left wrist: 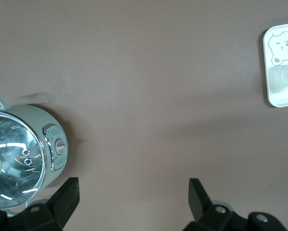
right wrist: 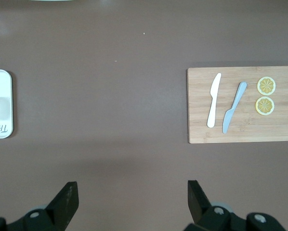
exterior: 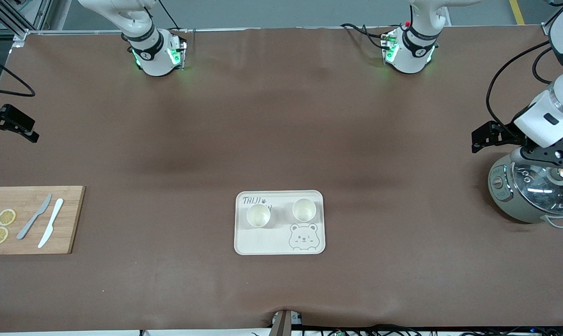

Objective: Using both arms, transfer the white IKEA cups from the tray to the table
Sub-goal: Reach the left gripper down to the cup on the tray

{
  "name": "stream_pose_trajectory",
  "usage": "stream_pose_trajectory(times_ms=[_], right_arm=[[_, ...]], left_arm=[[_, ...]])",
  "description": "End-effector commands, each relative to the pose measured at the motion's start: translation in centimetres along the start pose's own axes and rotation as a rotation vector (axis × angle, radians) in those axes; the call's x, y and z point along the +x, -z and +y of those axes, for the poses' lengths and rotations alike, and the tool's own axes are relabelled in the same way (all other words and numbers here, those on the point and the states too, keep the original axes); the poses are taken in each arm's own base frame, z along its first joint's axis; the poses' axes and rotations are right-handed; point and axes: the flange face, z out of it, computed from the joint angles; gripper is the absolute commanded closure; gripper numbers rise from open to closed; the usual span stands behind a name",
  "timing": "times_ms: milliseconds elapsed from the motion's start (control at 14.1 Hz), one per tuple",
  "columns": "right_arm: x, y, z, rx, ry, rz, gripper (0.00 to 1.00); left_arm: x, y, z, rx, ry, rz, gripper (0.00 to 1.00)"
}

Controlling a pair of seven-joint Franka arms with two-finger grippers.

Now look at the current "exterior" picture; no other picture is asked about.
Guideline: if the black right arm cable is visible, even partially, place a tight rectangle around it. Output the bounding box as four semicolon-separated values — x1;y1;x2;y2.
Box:
0;49;36;98

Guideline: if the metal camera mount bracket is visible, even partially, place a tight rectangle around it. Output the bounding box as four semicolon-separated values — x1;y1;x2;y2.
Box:
268;308;304;336

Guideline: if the glass pot lid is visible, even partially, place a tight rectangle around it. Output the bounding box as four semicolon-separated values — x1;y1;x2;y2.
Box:
512;161;563;216

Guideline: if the black left base cable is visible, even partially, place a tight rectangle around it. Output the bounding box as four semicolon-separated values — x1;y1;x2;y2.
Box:
341;22;394;51

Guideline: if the grey plastic knife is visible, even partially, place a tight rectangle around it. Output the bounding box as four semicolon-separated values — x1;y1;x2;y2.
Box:
16;193;53;240

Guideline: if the bamboo cutting board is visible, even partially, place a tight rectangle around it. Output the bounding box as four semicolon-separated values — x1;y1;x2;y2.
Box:
0;186;86;255

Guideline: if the black right base cable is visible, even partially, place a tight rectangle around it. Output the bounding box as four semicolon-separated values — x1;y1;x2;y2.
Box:
146;0;195;33

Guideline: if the brown table cover mat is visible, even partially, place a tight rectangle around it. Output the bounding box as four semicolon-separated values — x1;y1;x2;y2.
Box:
0;26;563;333

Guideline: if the black base cable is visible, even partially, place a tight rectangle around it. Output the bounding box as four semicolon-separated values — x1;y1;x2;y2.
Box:
341;22;394;51
146;0;195;33

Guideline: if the cream bear print tray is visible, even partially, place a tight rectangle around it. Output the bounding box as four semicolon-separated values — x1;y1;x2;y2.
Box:
234;190;326;256

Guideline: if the white plastic cup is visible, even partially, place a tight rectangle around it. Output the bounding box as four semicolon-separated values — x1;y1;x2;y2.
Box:
292;198;316;223
246;203;271;228

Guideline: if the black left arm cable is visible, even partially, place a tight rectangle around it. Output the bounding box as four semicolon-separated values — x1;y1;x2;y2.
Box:
486;40;555;138

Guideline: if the white plastic knife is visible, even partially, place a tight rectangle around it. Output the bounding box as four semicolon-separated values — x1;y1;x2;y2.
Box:
37;198;64;249

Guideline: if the grey-green cooking pot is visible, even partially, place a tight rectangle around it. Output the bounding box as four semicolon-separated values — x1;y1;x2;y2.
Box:
487;152;563;229

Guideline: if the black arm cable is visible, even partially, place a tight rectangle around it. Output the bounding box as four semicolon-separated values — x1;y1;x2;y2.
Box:
486;40;555;138
0;49;36;98

